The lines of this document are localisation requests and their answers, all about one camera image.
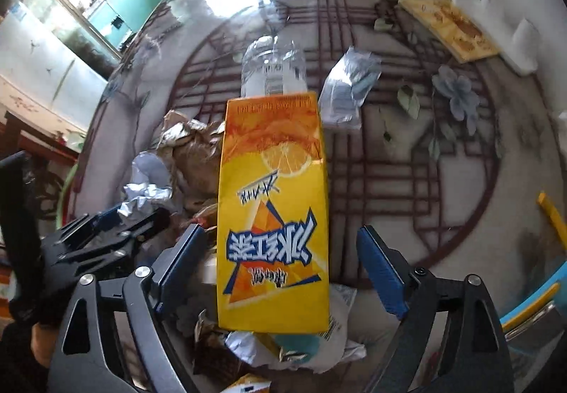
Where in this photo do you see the silver foil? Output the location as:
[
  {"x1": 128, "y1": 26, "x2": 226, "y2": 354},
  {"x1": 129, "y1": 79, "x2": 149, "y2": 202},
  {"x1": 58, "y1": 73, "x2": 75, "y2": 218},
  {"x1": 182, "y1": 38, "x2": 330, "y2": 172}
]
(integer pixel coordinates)
[{"x1": 123, "y1": 152, "x2": 175, "y2": 217}]

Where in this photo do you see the clear plastic bottle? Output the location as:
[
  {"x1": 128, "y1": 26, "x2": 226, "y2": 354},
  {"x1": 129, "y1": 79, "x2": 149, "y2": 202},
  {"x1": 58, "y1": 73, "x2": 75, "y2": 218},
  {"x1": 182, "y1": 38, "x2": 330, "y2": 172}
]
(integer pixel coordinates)
[{"x1": 240, "y1": 35, "x2": 308, "y2": 100}]

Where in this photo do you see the floral printed tablecloth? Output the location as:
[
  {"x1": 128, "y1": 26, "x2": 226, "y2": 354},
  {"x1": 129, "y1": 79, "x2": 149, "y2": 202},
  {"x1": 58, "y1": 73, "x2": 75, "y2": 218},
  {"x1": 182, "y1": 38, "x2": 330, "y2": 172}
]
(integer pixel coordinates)
[{"x1": 73, "y1": 0, "x2": 567, "y2": 393}]

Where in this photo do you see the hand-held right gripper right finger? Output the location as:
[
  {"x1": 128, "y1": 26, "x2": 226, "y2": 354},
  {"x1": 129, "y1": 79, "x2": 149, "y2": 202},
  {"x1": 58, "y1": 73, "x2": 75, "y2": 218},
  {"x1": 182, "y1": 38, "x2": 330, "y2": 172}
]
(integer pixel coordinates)
[{"x1": 355, "y1": 225, "x2": 515, "y2": 393}]

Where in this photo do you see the brown snack wrapper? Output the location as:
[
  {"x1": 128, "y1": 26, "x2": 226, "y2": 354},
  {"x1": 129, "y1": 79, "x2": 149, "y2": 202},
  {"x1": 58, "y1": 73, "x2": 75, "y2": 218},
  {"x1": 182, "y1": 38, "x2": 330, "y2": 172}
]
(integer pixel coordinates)
[{"x1": 192, "y1": 309, "x2": 244, "y2": 389}]

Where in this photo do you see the wooden board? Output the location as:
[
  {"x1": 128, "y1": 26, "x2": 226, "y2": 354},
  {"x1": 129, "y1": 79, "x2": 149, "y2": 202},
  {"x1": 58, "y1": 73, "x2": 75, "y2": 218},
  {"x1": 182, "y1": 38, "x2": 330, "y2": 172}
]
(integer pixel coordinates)
[{"x1": 398, "y1": 0, "x2": 501, "y2": 63}]

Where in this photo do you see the white foam block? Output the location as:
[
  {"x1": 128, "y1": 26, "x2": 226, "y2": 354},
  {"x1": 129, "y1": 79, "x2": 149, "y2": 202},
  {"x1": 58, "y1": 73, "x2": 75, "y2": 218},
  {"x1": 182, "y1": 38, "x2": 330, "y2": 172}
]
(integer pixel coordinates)
[{"x1": 452, "y1": 0, "x2": 539, "y2": 75}]

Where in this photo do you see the crumpled brown paper bag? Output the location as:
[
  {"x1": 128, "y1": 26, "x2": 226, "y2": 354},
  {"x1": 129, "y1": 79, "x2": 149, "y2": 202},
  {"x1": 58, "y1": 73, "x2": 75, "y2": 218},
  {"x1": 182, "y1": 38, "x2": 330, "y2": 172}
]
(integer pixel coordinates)
[{"x1": 157, "y1": 110, "x2": 229, "y2": 217}]

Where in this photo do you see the yellow packet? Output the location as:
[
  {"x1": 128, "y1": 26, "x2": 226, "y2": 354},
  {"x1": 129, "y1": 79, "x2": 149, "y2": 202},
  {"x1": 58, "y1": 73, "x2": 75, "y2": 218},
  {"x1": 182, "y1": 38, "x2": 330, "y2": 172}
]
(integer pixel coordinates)
[{"x1": 221, "y1": 373, "x2": 272, "y2": 393}]

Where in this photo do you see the silver foil packet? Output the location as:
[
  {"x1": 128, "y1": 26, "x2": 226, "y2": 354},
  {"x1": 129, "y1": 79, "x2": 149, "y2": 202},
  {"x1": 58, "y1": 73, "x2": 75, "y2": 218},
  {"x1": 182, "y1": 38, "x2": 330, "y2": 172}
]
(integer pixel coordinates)
[{"x1": 318, "y1": 46, "x2": 382, "y2": 131}]

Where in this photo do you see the blue and yellow box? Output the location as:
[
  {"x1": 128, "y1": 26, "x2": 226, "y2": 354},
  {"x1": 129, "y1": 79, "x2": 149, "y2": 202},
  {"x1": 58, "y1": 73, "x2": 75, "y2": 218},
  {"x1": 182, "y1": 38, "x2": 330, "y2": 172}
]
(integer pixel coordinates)
[{"x1": 500, "y1": 271, "x2": 567, "y2": 334}]

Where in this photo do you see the person's left hand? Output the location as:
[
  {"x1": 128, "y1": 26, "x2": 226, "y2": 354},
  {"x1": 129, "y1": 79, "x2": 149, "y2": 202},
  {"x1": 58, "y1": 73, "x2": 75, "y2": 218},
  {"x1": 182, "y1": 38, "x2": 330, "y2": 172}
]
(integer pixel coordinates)
[{"x1": 31, "y1": 322, "x2": 59, "y2": 359}]

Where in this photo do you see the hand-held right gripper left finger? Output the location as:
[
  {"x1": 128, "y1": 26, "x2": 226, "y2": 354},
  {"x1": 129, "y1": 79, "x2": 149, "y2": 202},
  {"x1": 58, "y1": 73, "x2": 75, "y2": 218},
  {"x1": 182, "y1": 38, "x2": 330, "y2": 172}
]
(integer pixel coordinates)
[{"x1": 46, "y1": 222, "x2": 210, "y2": 393}]

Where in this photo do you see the yellow strip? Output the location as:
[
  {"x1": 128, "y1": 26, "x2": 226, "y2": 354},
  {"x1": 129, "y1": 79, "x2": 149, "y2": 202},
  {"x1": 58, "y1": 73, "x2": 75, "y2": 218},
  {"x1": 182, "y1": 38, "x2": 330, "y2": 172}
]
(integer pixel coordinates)
[{"x1": 537, "y1": 191, "x2": 567, "y2": 252}]

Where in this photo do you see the orange snack wrapper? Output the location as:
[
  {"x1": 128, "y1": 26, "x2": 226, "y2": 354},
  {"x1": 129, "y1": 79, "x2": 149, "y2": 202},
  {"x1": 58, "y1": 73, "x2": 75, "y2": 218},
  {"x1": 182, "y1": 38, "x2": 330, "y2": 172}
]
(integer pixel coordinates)
[{"x1": 190, "y1": 202, "x2": 220, "y2": 252}]

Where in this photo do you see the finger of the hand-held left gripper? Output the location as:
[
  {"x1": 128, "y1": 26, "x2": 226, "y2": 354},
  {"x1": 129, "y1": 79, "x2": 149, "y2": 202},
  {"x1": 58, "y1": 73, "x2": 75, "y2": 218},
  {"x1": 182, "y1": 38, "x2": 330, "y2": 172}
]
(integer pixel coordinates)
[
  {"x1": 42, "y1": 203, "x2": 134, "y2": 253},
  {"x1": 44, "y1": 208, "x2": 173, "y2": 283}
]

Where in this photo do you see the yellow drink carton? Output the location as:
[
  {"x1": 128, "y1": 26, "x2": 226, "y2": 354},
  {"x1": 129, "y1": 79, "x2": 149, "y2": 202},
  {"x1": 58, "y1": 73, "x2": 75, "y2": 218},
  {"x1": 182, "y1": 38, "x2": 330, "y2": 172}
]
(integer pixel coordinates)
[{"x1": 216, "y1": 92, "x2": 331, "y2": 335}]

